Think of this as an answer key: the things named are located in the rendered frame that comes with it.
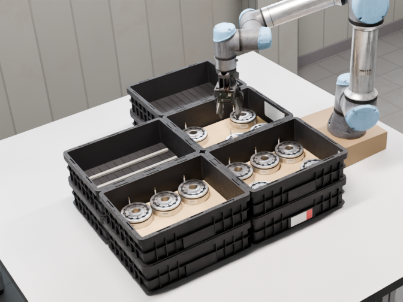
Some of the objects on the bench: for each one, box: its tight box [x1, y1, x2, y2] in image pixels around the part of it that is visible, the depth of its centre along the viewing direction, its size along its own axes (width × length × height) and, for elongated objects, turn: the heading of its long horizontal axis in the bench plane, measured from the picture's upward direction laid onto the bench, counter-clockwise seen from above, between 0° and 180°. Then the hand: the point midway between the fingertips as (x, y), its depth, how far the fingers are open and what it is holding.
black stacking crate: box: [104, 219, 251, 294], centre depth 248 cm, size 40×30×12 cm
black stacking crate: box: [248, 177, 347, 244], centre depth 265 cm, size 40×30×12 cm
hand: (229, 114), depth 271 cm, fingers open, 5 cm apart
